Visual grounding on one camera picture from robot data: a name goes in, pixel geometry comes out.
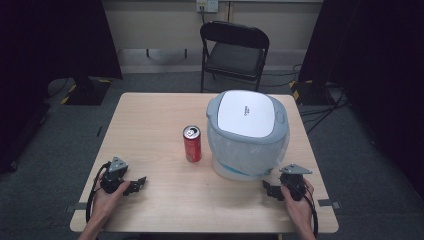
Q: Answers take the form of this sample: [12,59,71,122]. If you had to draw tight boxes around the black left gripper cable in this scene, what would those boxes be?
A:
[85,161,112,224]

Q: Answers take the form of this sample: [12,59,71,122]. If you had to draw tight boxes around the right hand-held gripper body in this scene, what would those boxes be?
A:
[279,163,314,202]

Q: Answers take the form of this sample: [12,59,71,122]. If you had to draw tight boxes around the black stand base striped tape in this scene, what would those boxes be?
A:
[60,77,113,107]
[288,79,335,107]

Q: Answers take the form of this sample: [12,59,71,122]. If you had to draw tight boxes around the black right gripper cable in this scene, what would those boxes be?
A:
[299,184,320,239]

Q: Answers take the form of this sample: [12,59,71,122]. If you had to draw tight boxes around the person's left hand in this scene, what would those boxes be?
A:
[90,179,132,222]

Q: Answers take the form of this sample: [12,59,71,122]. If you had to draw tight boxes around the black floor cables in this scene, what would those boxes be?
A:
[259,62,350,135]

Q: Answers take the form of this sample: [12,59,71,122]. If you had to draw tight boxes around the red drink can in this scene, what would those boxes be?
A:
[182,124,203,164]

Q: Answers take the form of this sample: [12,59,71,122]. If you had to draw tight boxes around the dark curtain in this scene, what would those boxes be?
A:
[0,0,123,175]
[297,0,424,201]

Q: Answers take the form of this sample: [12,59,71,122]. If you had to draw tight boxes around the black folding chair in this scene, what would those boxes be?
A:
[199,20,271,94]

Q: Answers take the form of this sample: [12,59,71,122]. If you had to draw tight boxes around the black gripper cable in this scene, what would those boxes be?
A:
[85,161,112,224]
[299,184,320,239]

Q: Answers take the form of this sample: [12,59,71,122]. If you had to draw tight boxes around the person's right hand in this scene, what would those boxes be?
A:
[280,178,315,228]

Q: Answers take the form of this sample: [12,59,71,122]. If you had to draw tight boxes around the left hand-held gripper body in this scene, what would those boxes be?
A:
[99,155,130,195]

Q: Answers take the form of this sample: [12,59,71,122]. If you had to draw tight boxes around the grey tape strip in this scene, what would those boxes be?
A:
[64,201,88,214]
[317,198,342,211]

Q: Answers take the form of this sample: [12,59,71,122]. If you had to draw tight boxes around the translucent plastic bin liner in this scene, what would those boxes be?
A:
[207,128,291,178]

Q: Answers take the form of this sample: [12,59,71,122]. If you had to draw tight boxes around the white wall socket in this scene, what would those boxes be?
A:
[195,0,220,14]

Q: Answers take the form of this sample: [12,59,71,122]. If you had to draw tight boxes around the grey white lidded trash bin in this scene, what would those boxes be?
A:
[205,89,291,182]

